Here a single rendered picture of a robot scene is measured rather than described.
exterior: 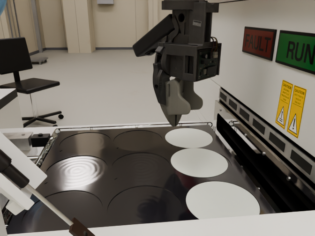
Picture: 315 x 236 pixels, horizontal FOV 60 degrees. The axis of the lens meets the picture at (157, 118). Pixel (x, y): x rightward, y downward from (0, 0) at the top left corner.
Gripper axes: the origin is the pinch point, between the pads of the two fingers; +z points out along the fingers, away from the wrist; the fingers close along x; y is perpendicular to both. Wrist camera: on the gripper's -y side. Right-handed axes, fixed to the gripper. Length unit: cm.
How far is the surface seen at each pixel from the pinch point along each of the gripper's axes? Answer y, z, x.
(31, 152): -24.3, 9.4, -16.8
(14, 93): -44.6, 1.6, -11.1
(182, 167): 5.8, 6.5, -3.8
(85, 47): -729, 82, 455
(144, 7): -658, -39, 648
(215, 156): 7.8, 6.5, 3.6
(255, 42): 9.0, -13.3, 12.2
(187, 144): 1.0, 6.6, 3.9
